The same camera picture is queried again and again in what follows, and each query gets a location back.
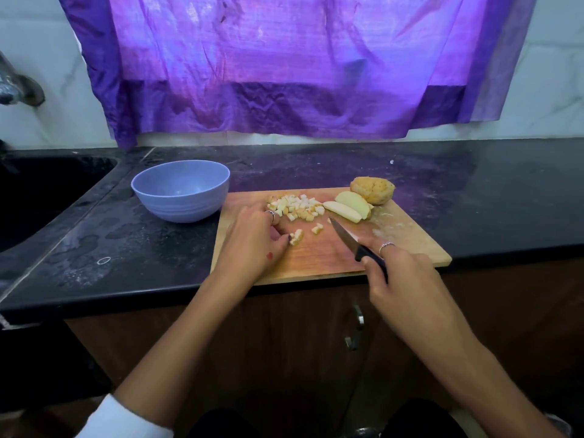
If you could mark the plastic bags on floor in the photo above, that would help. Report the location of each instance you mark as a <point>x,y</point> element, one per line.
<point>558,424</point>

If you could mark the wooden cutting board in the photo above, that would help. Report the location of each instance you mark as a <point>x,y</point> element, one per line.
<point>411,237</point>

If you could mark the blue bowl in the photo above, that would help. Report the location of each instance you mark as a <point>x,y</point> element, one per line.
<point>181,189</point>

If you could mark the person's left hand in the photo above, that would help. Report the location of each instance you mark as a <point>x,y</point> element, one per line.
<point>246,251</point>

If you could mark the tan potato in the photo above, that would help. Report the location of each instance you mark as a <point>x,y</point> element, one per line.
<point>296,237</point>

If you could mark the pile of diced potato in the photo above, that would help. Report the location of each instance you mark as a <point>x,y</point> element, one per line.
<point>295,207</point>

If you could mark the purple cloth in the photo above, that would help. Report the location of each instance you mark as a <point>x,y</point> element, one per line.
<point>301,59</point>

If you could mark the dark sink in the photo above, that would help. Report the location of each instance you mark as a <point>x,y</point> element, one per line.
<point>46,196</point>

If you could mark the person's right hand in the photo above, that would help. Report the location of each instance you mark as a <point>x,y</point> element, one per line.
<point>411,301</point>

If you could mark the rounded potato end piece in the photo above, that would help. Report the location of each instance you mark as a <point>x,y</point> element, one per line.
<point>372,189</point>

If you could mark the person's dark trousers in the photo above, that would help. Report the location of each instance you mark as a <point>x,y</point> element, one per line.
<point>420,419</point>

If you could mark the person's right forearm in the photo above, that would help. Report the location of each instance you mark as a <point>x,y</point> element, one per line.
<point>502,392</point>

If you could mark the white rubber band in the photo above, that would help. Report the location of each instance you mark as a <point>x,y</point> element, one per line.
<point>98,261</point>

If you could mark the potato slice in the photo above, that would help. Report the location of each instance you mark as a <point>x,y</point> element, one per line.
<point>341,211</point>
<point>354,204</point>

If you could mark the metal faucet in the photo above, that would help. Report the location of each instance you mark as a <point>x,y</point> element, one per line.
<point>18,86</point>

